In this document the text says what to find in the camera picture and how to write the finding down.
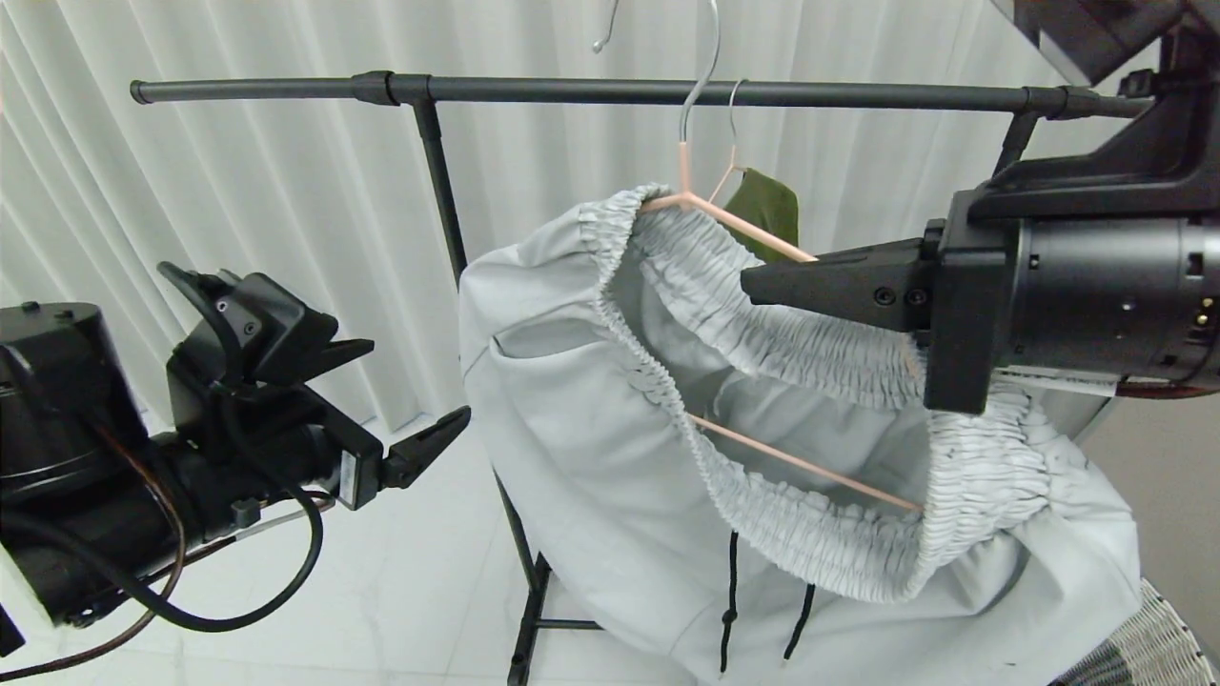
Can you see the pale grey shorts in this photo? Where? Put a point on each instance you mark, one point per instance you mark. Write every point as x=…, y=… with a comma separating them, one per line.
x=572, y=429

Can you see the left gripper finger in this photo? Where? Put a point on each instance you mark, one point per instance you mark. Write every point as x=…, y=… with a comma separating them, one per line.
x=334, y=358
x=419, y=457

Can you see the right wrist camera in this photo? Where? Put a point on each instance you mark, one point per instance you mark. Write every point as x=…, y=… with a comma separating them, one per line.
x=1163, y=162

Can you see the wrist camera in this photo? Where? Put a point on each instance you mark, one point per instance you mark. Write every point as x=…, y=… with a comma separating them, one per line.
x=267, y=324
x=1163, y=162

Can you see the green shirt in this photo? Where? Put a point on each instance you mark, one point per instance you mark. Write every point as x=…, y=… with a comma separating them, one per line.
x=767, y=214

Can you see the white laundry basket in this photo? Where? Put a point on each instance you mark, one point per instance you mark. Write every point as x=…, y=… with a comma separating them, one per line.
x=1163, y=648

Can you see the black clothes rack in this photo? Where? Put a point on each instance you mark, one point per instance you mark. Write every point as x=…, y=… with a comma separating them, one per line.
x=572, y=90

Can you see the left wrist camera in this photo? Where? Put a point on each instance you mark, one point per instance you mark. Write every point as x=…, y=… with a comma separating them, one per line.
x=267, y=324

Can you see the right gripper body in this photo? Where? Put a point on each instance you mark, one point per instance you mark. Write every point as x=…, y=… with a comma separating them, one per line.
x=1096, y=295

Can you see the pink clothes hanger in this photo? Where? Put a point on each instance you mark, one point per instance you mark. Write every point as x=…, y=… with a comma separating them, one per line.
x=684, y=171
x=732, y=133

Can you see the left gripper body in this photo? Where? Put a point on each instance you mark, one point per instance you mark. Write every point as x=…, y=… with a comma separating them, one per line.
x=276, y=476

